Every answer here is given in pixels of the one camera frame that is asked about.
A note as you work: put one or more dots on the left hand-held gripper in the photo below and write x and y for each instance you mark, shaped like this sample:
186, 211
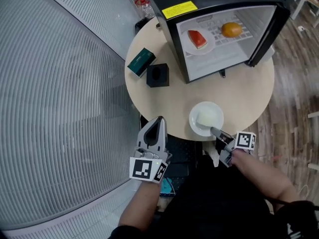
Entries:
140, 169

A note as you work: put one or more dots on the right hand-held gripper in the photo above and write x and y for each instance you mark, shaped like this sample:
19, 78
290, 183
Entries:
245, 140

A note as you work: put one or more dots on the white round plate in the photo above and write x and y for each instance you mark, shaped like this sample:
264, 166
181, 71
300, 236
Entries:
199, 131
189, 47

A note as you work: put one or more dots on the red watermelon slice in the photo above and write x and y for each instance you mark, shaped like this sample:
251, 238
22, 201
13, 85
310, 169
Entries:
198, 40

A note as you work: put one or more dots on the orange fruit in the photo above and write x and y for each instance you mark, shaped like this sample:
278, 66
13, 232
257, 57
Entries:
231, 29

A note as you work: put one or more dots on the person's right forearm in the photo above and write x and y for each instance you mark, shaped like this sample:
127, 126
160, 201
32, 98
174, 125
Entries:
264, 178

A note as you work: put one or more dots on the person's left forearm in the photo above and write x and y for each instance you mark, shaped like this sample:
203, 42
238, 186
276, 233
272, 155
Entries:
139, 205

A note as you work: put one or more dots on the black floor crate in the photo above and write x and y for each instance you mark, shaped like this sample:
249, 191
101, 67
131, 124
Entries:
184, 151

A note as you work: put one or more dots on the black cube holder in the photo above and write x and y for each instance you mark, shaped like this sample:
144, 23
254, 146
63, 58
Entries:
163, 78

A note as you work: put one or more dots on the person's black clothing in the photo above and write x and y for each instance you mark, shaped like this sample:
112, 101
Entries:
211, 208

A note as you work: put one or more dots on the dark green box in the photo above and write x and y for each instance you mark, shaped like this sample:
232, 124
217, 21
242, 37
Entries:
140, 61

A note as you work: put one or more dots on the yellow warning sticker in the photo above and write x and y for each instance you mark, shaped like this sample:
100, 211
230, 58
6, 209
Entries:
179, 9

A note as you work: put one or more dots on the small white device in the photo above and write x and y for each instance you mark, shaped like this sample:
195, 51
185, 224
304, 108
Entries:
301, 28

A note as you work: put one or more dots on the clear bottle red label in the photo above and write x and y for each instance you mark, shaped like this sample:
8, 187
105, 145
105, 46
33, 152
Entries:
145, 7

